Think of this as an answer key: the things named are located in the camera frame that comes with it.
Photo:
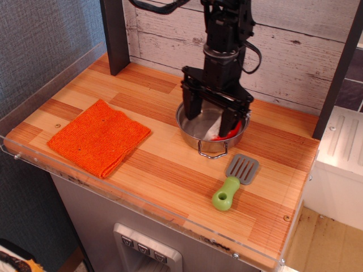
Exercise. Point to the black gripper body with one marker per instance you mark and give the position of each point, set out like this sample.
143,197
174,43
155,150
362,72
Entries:
219,80

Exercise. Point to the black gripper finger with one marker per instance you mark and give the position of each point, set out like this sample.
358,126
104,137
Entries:
192,101
231,118

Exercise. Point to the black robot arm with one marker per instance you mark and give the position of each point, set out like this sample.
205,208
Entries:
229,25

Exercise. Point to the orange knitted cloth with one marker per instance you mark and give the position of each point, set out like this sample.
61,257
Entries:
99,139

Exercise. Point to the stainless steel pot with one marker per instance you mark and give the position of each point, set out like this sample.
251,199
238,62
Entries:
201,133

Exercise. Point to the grey green toy spatula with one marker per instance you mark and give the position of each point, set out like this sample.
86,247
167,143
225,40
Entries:
240,171

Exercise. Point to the white cabinet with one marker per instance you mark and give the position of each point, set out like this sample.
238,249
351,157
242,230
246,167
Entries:
334,188

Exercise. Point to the grey toy kitchen cabinet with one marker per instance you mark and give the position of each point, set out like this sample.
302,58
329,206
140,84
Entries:
94,217

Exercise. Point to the silver dispenser button panel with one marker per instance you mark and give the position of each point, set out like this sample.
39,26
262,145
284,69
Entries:
139,252

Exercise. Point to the yellow black object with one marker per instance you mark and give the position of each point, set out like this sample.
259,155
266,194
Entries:
11,263

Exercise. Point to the dark right frame post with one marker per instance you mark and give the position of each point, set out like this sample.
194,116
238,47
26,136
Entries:
340,72

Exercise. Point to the clear acrylic guard rail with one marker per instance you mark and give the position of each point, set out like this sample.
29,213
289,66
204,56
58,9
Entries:
164,178

